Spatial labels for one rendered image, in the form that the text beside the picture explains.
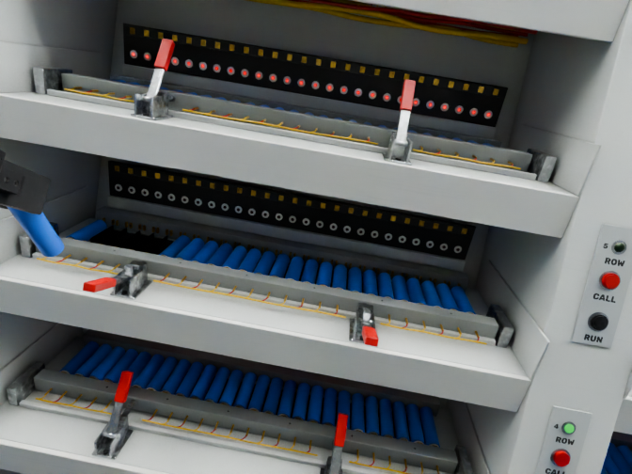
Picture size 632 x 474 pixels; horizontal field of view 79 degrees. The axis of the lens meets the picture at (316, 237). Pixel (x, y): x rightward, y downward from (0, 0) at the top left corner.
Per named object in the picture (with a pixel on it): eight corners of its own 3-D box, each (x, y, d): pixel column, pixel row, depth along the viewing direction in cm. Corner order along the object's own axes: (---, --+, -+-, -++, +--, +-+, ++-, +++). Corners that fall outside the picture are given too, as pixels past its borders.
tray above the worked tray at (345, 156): (561, 238, 40) (624, 97, 34) (-4, 136, 42) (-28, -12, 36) (496, 187, 58) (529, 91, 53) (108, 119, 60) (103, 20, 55)
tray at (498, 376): (516, 413, 42) (550, 342, 38) (-16, 308, 44) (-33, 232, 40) (467, 310, 60) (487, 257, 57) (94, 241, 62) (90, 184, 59)
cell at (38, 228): (37, 255, 34) (-3, 203, 29) (49, 240, 35) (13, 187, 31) (56, 259, 34) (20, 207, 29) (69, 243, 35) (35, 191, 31)
